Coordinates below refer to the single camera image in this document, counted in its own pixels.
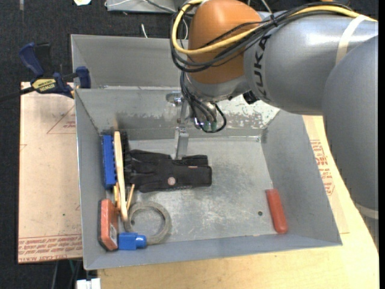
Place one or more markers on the thin wooden stick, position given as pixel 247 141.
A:
pixel 130 196

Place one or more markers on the red-brown flat block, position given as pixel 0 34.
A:
pixel 105 224

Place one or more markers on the blue ridged plastic block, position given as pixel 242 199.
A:
pixel 108 161

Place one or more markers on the brown cardboard board, red print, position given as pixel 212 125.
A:
pixel 45 161

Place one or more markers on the black cylinder on white bracket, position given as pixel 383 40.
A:
pixel 250 96

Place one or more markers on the red-orange rounded bar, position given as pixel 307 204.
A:
pixel 276 212

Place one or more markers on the small blue plastic block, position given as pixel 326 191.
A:
pixel 129 241

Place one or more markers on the wooden brush with black bristles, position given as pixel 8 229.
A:
pixel 120 167

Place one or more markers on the black glove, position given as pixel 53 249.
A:
pixel 168 173

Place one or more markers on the grey metal bin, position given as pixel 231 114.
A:
pixel 228 197

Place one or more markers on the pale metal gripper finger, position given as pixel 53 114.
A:
pixel 182 146
pixel 182 111

